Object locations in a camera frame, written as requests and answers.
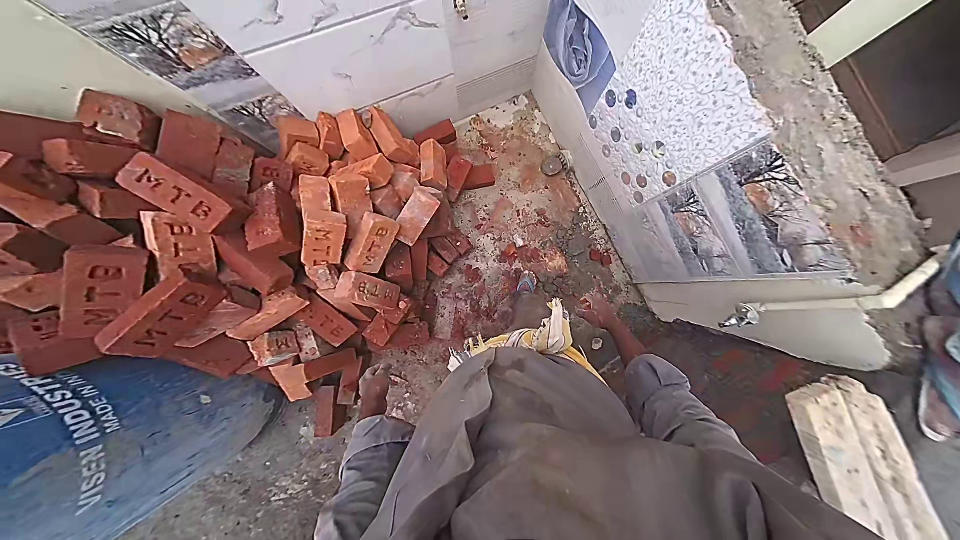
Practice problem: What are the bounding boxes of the person's right hand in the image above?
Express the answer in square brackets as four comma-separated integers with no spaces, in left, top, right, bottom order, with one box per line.
[576,291,622,333]

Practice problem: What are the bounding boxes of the person's left hand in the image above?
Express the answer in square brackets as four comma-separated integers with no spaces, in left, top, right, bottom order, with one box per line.
[358,363,392,414]

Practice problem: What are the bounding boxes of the person's right forearm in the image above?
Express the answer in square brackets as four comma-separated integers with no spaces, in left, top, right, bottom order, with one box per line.
[606,318,759,462]

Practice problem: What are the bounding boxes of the person's left forearm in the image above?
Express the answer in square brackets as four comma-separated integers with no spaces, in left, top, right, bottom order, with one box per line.
[313,408,417,540]

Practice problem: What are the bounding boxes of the scattered red brick fragments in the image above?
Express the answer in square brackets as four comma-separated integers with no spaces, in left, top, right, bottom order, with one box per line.
[462,234,615,285]

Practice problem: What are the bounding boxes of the person's body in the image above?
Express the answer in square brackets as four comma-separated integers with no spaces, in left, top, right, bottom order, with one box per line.
[361,346,886,540]

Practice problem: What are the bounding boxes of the silver metal tap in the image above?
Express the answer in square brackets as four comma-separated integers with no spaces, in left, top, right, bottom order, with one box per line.
[718,302,765,330]

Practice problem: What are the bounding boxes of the pile of red bricks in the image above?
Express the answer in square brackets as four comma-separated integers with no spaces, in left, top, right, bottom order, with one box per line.
[0,88,498,439]

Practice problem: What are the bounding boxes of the blue drum with white print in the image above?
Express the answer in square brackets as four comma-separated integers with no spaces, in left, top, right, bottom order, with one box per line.
[0,354,288,540]

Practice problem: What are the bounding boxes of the pale weathered wooden plank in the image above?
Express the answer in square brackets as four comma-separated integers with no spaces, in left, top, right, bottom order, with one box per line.
[786,374,954,540]

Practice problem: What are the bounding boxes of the white plastic pipe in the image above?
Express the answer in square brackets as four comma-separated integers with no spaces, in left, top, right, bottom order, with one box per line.
[759,246,948,313]

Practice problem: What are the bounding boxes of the dark brown door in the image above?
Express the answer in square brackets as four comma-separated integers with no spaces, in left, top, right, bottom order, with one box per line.
[795,0,960,163]

